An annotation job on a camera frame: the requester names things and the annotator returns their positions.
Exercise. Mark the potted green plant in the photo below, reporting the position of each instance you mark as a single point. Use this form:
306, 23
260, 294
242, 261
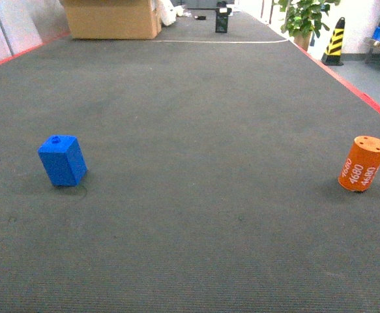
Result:
304, 18

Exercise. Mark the blue rectangular block part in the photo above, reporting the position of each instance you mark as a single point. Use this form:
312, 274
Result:
63, 160

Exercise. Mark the yellow black traffic cone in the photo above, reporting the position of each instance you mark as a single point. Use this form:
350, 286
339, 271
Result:
333, 52

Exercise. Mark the white foam packaging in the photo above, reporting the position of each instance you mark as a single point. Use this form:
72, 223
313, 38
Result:
169, 12

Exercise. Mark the orange cylindrical cap 4680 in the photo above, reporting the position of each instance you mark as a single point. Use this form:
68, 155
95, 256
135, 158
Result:
361, 164

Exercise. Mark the large cardboard box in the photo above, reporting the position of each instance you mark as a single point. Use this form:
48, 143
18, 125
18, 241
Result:
124, 20

